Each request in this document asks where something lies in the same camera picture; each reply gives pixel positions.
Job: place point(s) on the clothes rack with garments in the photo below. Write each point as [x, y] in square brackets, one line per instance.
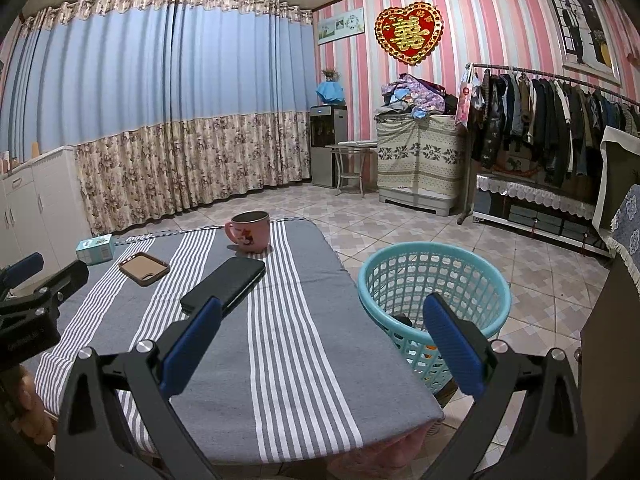
[541, 128]

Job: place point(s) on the cloth covered furniture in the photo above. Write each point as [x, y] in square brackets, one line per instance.
[620, 171]

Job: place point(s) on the white cabinet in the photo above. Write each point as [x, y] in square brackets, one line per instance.
[42, 211]

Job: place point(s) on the framed wedding photo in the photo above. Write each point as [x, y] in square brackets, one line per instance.
[585, 39]

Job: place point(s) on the black smartphone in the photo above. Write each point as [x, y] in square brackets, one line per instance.
[229, 284]

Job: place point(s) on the pink mug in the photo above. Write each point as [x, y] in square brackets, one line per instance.
[250, 231]

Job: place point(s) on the grey water dispenser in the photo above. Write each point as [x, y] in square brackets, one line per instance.
[328, 126]

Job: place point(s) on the grey striped tablecloth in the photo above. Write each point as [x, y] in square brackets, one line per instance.
[297, 370]

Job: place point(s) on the small potted plant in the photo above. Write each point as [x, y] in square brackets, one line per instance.
[331, 74]

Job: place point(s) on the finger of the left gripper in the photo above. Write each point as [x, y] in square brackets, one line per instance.
[18, 273]

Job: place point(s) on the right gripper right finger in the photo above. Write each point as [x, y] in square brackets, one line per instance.
[548, 439]

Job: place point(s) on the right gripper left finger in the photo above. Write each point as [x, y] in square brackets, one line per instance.
[94, 437]

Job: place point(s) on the blue floral curtain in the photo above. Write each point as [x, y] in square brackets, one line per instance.
[168, 104]

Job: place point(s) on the landscape wall picture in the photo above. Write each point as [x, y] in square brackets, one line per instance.
[350, 23]

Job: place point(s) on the cloth covered cabinet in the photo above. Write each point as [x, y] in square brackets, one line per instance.
[420, 161]

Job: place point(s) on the blue covered water bottle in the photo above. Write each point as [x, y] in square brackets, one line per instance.
[331, 92]

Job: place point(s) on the blue lace cover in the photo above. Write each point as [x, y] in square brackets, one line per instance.
[624, 239]

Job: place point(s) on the low lace covered shelf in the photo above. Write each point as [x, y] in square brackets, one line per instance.
[538, 212]

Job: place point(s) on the red heart wall decoration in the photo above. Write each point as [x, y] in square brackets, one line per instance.
[409, 33]

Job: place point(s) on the person's left hand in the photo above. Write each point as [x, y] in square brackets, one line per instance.
[31, 419]

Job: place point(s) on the turquoise plastic basket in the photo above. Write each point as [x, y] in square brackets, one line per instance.
[422, 293]

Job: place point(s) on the small metal side table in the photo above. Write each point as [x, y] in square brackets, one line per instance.
[350, 158]

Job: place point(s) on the pile of clothes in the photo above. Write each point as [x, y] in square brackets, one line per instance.
[416, 97]

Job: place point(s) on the teal tissue box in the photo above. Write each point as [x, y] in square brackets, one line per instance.
[96, 250]

